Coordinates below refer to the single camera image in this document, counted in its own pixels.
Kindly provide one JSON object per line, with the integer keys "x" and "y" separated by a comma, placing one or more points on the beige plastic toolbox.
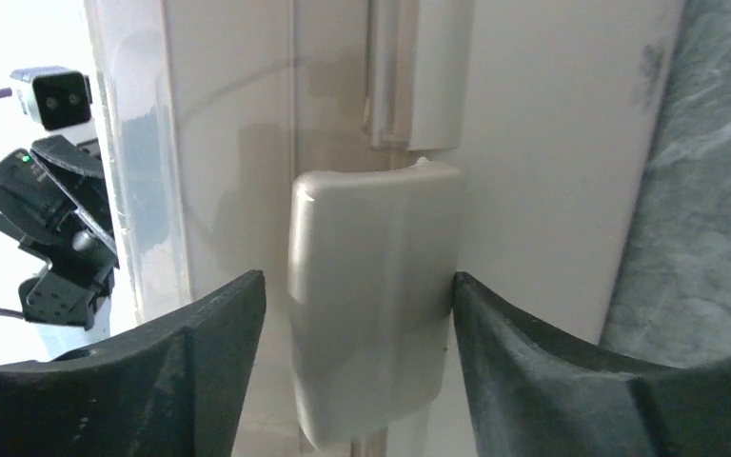
{"x": 359, "y": 153}

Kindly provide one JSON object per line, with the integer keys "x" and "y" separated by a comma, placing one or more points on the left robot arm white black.
{"x": 54, "y": 202}

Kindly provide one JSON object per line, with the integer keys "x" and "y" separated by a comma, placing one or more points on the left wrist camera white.
{"x": 52, "y": 96}

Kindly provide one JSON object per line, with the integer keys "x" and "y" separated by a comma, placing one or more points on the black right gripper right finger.
{"x": 535, "y": 390}

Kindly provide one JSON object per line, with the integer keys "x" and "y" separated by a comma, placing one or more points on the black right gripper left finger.
{"x": 174, "y": 386}

